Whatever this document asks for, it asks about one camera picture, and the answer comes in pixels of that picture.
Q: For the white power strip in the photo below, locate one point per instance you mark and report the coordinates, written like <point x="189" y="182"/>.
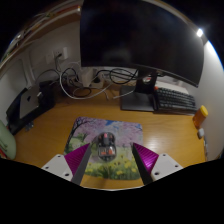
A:
<point x="90" y="78"/>

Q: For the black keyboard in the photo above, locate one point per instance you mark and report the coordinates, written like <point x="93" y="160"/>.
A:
<point x="175" y="100"/>

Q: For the black computer monitor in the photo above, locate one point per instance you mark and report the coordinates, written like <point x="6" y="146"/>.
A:
<point x="140" y="36"/>

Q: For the amber jar with yellow lid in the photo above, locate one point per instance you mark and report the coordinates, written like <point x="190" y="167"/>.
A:
<point x="199" y="118"/>

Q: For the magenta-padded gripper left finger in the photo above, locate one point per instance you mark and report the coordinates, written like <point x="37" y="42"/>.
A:
<point x="60" y="165"/>

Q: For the transparent computer mouse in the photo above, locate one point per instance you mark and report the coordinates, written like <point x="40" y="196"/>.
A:
<point x="106" y="146"/>

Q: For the flower landscape print mouse pad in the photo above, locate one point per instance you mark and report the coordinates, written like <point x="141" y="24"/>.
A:
<point x="123" y="133"/>

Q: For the pale green object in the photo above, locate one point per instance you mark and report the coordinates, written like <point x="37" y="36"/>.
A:
<point x="7" y="141"/>

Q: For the wooden wall shelf unit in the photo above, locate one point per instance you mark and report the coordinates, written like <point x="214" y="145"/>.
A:
<point x="33" y="30"/>

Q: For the white wall outlet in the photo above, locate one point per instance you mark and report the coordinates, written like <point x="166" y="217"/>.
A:
<point x="60" y="53"/>

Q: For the white strip light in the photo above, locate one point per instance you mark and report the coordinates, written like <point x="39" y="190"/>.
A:
<point x="199" y="32"/>

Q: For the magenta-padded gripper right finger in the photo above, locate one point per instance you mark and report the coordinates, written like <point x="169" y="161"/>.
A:
<point x="163" y="165"/>

